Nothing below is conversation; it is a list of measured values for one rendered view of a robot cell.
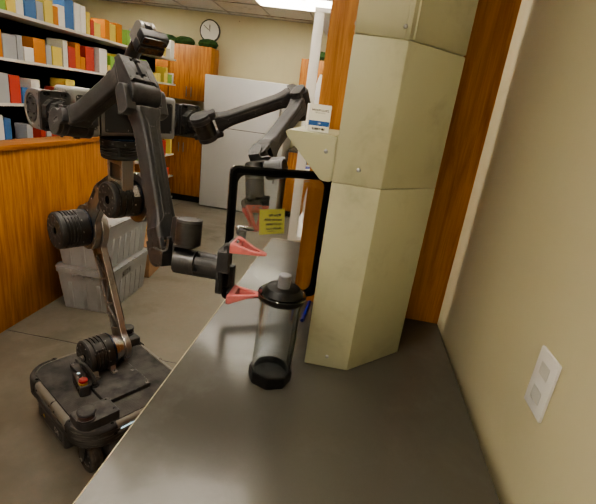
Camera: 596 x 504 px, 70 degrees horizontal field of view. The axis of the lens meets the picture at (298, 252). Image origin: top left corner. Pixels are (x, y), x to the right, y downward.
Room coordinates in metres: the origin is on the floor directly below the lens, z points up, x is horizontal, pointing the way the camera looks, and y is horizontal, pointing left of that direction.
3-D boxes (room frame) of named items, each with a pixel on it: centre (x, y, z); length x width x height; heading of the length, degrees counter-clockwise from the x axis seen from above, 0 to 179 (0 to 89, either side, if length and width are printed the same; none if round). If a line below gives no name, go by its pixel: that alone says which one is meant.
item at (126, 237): (2.93, 1.42, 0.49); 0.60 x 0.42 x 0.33; 174
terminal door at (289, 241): (1.20, 0.07, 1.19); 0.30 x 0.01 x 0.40; 111
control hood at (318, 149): (1.11, -0.01, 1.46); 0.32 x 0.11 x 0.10; 174
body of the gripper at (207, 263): (0.88, 0.19, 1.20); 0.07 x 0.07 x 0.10; 84
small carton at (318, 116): (1.04, -0.01, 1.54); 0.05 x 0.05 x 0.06; 8
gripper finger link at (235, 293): (0.87, 0.11, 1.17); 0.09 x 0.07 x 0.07; 84
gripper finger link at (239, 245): (0.87, 0.11, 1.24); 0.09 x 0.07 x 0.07; 84
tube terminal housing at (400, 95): (1.09, -0.19, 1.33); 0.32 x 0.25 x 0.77; 174
